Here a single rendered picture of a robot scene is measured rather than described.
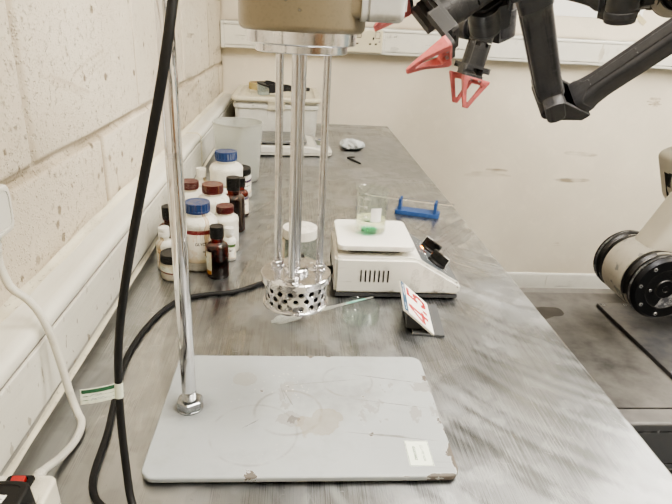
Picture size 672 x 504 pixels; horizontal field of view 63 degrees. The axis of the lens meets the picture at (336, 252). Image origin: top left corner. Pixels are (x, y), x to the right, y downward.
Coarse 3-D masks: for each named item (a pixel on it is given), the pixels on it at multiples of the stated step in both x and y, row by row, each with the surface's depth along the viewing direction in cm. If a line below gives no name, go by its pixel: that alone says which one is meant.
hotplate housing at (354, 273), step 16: (336, 256) 85; (352, 256) 84; (368, 256) 84; (384, 256) 84; (400, 256) 85; (416, 256) 86; (336, 272) 85; (352, 272) 84; (368, 272) 84; (384, 272) 84; (400, 272) 85; (416, 272) 85; (432, 272) 85; (336, 288) 85; (352, 288) 85; (368, 288) 85; (384, 288) 86; (416, 288) 86; (432, 288) 86; (448, 288) 86
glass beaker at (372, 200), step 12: (360, 192) 85; (372, 192) 84; (384, 192) 88; (360, 204) 86; (372, 204) 85; (384, 204) 86; (360, 216) 86; (372, 216) 86; (384, 216) 87; (360, 228) 87; (372, 228) 86; (384, 228) 88
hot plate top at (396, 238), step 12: (336, 228) 90; (348, 228) 90; (396, 228) 91; (336, 240) 86; (348, 240) 85; (360, 240) 85; (372, 240) 85; (384, 240) 86; (396, 240) 86; (408, 240) 86
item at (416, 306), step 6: (408, 288) 83; (408, 294) 81; (414, 294) 83; (408, 300) 79; (414, 300) 81; (420, 300) 84; (408, 306) 77; (414, 306) 79; (420, 306) 81; (414, 312) 77; (420, 312) 79; (426, 312) 81; (420, 318) 77; (426, 318) 79; (426, 324) 77
